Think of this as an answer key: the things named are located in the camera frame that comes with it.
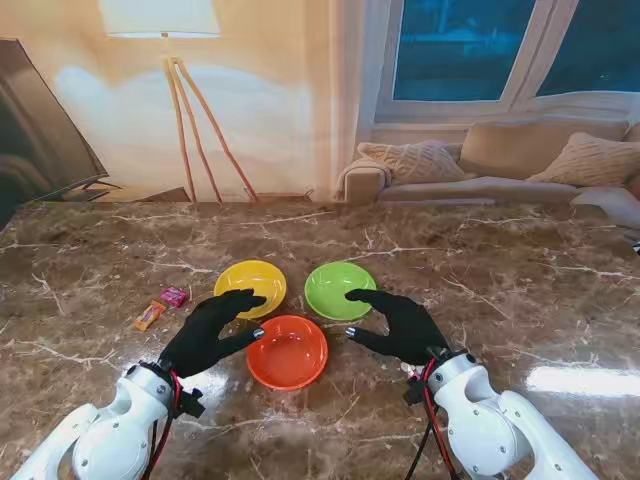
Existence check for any yellow plastic bowl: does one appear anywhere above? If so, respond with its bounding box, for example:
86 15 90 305
213 259 289 320

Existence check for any flat screen television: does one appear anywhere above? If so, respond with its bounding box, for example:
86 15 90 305
0 37 121 202

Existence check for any orange plastic bowl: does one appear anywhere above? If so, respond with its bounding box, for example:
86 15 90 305
246 314 330 392

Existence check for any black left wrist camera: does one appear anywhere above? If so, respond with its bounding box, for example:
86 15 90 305
175 387 206 419

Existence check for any white framed window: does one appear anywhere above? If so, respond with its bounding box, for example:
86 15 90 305
374 0 640 124

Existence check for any red black left arm cable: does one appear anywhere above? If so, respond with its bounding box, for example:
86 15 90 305
144 368 182 480

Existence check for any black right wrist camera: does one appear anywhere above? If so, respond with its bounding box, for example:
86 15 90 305
403 374 426 407

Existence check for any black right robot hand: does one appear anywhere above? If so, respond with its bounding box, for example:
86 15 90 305
344 288 451 366

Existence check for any light sheer curtain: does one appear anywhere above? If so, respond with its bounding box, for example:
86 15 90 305
319 0 401 201

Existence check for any cream knitted pillow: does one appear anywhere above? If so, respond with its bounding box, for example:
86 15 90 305
357 139 469 185
527 132 640 187

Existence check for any green plastic bowl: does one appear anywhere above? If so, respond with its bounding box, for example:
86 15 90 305
304 261 378 322

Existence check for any beige sofa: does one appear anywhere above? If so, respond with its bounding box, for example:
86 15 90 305
337 117 640 231

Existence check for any wooden tripod floor lamp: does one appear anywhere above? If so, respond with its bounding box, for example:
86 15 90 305
98 0 261 204

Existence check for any red black right arm cable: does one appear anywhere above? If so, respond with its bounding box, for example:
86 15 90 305
403 358 454 480

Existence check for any pink candy packet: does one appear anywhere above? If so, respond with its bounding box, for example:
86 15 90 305
159 285 190 307

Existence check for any red black arm cable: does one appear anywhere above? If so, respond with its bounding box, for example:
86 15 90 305
403 358 454 480
144 368 182 480

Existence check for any orange candy bar wrapper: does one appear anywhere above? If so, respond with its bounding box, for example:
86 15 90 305
133 299 167 332

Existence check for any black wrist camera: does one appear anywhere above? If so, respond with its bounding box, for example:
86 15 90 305
175 387 206 419
403 374 426 407

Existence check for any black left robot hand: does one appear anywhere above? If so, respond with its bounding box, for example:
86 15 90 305
158 288 268 380

